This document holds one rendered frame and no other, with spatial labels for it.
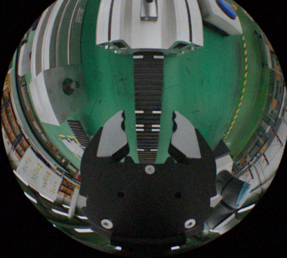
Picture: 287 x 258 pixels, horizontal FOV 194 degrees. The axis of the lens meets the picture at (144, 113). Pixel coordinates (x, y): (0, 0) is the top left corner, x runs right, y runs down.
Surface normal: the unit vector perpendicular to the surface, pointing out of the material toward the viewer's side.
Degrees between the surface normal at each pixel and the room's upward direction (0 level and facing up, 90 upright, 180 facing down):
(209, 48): 0
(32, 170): 90
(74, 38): 90
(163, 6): 0
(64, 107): 90
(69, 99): 90
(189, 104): 0
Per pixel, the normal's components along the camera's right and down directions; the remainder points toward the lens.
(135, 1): -0.04, 0.51
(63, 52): 1.00, 0.02
